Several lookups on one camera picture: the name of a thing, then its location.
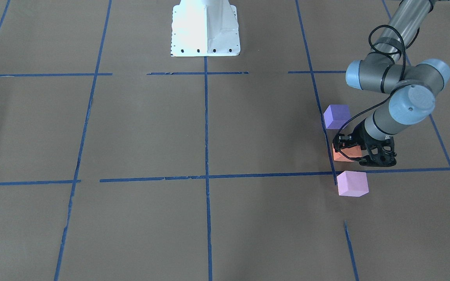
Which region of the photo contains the purple foam block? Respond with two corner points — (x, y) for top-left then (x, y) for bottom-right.
(323, 104), (352, 130)

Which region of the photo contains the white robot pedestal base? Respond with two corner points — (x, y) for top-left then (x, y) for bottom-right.
(170, 0), (241, 57)

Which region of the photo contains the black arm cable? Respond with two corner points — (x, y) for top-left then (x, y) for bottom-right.
(332, 25), (407, 151)

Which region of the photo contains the pink foam block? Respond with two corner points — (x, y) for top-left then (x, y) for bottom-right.
(336, 171), (370, 197)

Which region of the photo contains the orange foam block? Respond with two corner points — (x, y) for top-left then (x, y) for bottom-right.
(333, 143), (363, 162)

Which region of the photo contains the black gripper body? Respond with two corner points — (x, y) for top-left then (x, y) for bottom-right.
(333, 120), (373, 154)

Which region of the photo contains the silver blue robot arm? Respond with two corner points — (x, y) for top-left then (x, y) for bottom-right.
(332, 0), (450, 167)

